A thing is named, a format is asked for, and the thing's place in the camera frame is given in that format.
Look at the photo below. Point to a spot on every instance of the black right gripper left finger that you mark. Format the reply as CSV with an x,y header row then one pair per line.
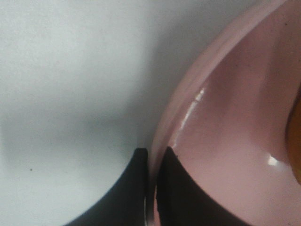
x,y
123,204

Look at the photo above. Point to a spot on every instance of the burger with lettuce and cheese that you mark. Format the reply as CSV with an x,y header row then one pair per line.
x,y
293,137

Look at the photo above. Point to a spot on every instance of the pink round plate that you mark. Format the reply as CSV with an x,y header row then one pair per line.
x,y
226,119

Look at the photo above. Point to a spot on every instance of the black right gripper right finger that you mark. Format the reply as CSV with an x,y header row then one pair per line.
x,y
181,202

